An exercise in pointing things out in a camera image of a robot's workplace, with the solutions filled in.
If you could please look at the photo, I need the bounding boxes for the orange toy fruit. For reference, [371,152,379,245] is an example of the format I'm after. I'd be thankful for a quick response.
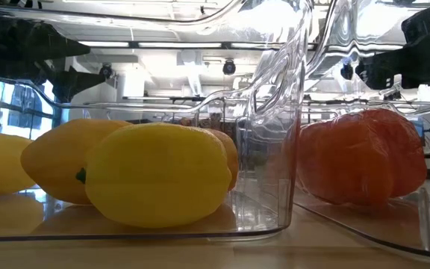
[0,132,37,197]
[199,128,240,191]

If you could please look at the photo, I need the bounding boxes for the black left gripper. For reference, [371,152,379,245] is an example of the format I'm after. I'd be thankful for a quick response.
[0,16,108,104]

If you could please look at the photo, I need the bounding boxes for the yellow toy lemon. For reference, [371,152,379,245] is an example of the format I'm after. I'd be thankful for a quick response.
[84,122,233,229]

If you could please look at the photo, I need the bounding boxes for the yellow toy bell pepper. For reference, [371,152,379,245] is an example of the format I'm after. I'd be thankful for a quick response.
[19,118,134,205]

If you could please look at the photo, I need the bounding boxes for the black round fixture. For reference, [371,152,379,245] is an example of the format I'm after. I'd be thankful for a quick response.
[222,58,237,76]

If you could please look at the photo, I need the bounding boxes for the long ceiling light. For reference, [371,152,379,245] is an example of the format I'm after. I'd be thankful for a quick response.
[137,41,223,49]
[77,40,131,49]

